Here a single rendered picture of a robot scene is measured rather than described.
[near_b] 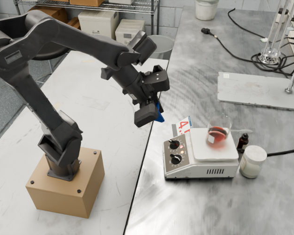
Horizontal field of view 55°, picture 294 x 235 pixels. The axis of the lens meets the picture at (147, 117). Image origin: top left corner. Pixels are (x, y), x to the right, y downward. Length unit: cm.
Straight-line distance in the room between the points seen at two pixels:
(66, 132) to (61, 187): 15
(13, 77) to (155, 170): 50
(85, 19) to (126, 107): 208
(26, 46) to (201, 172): 55
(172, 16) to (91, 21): 88
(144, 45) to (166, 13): 256
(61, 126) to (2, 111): 210
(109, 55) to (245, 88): 71
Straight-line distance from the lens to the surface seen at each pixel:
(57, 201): 74
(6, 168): 94
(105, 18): 296
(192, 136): 82
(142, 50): 68
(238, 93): 115
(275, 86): 124
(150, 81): 69
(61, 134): 62
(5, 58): 46
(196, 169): 79
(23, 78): 51
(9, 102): 279
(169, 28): 330
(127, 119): 100
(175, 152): 83
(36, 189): 73
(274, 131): 104
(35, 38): 48
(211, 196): 81
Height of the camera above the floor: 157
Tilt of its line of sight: 42 degrees down
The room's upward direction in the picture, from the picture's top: straight up
